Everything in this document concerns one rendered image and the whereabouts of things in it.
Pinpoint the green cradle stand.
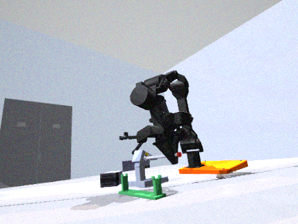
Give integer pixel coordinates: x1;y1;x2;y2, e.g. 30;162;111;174
119;173;167;200

